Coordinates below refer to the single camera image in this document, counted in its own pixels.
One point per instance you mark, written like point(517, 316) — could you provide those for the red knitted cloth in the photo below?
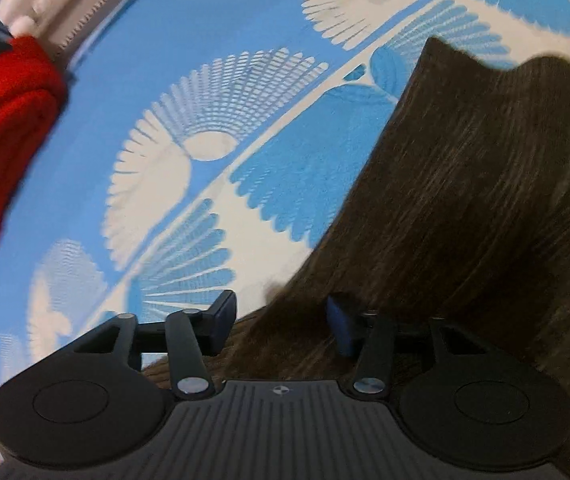
point(7, 135)

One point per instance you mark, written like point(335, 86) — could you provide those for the blue white printed bed sheet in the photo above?
point(215, 40)

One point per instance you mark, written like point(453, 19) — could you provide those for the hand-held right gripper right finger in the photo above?
point(341, 327)

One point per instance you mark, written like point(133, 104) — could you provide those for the white folded blanket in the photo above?
point(29, 10)

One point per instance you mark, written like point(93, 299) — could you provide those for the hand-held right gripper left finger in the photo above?
point(225, 316)

